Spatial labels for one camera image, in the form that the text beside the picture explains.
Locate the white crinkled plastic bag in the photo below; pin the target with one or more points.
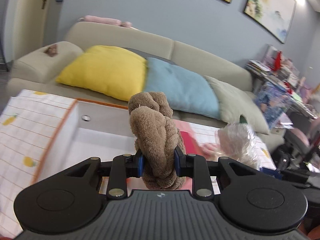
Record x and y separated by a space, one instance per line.
237 141

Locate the pink office chair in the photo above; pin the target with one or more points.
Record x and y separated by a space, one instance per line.
298 140

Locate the brown knotted plush toy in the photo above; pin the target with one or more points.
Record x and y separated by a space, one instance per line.
157 137

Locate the beige cushion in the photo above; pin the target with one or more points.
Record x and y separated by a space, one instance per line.
234 102

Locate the beige fabric sofa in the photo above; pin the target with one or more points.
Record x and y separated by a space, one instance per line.
37 71

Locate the yellow cushion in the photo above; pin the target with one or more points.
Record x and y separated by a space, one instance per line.
109 70

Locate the white orange storage box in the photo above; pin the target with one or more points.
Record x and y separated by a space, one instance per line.
89 129

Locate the cluttered desk with books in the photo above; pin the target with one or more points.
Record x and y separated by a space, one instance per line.
279 70

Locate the blue printed box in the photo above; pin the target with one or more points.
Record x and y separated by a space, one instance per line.
273 101

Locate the cream door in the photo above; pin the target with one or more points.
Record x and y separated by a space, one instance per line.
28 31

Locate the pink plush on sofa back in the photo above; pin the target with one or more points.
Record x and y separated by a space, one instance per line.
104 20

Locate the light blue cushion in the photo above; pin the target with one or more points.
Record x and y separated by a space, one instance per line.
185 90

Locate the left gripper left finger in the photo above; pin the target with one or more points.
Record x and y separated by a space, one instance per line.
123 167

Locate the landscape painting right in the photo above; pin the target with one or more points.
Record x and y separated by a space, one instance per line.
273 15

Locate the small brown card stand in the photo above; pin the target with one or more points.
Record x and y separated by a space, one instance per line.
51 50

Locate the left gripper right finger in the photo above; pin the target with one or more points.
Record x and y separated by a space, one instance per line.
195 167

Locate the fruit print checkered tablecloth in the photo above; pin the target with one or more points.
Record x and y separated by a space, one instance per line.
28 124

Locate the black backpack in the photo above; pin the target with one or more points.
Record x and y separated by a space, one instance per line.
283 158

